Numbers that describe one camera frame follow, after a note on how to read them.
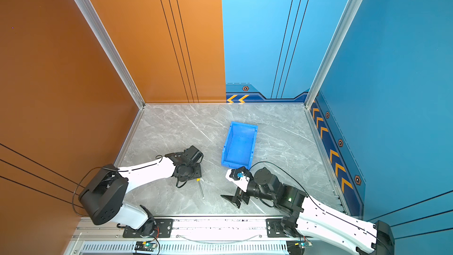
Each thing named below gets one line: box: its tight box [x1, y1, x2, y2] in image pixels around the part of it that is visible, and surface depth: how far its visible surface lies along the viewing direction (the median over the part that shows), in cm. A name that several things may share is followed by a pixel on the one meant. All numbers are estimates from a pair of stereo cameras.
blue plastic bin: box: [220, 121, 259, 170], surface depth 101 cm
